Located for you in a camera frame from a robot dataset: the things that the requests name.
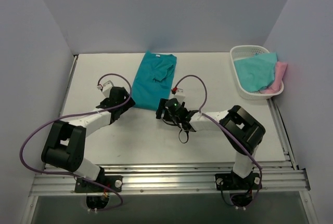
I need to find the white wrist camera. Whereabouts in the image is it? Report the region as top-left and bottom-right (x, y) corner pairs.
(97, 80), (114, 98)
(171, 87), (185, 103)

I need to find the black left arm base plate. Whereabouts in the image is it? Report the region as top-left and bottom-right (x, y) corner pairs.
(74, 175), (123, 193)

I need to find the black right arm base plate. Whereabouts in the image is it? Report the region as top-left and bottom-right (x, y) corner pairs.
(214, 172), (262, 191)

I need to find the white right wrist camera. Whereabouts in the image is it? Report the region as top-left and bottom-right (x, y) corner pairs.
(171, 87), (185, 103)

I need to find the teal t shirt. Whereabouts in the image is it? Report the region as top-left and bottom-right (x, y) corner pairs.
(132, 51), (177, 111)

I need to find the pink shirt in basket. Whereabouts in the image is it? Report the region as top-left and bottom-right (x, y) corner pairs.
(260, 61), (288, 94)

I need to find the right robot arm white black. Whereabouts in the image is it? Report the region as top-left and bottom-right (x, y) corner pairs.
(156, 98), (266, 189)

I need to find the aluminium rail frame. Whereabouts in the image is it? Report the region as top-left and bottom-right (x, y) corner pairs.
(30, 99), (310, 196)

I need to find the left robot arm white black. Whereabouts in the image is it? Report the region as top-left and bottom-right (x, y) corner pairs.
(41, 86), (135, 192)

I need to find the light teal shirt in basket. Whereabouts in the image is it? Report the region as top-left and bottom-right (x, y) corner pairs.
(234, 52), (278, 93)

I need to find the white plastic laundry basket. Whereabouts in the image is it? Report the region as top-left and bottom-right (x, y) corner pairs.
(229, 45), (287, 100)

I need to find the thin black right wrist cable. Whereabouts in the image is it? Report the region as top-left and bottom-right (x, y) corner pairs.
(161, 116), (190, 144)

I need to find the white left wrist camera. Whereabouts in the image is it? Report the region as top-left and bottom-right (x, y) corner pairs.
(97, 80), (114, 98)

